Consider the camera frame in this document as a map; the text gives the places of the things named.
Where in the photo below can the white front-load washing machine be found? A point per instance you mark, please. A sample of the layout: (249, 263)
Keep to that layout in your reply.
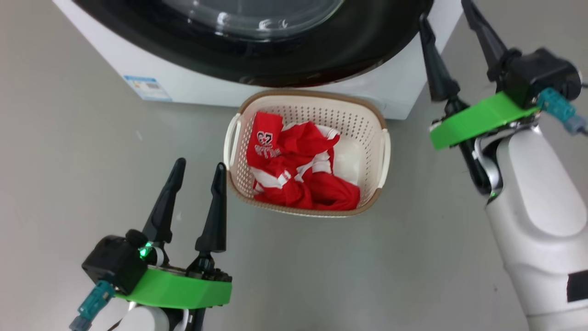
(404, 96)

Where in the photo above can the grey washing machine door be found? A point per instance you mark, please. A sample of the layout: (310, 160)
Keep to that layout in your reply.
(138, 27)

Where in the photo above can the cream basket with brown rim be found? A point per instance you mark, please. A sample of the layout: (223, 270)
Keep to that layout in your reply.
(367, 133)

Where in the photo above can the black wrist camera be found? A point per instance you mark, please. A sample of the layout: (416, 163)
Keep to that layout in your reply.
(115, 264)
(537, 73)

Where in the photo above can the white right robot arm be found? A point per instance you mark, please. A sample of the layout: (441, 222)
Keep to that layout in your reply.
(542, 207)

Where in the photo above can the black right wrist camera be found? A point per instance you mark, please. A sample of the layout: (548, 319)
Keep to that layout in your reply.
(537, 73)

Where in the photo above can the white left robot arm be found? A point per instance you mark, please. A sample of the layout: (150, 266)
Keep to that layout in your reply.
(142, 319)

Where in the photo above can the red white basketball jersey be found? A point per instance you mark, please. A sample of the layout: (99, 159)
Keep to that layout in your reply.
(298, 161)

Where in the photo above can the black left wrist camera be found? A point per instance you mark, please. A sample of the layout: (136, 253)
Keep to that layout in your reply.
(115, 264)

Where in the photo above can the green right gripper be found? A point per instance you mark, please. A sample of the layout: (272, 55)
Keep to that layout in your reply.
(477, 122)

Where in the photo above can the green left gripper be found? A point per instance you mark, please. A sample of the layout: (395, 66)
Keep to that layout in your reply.
(179, 289)

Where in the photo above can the blue energy label sticker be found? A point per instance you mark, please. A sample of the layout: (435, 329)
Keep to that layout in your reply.
(147, 88)

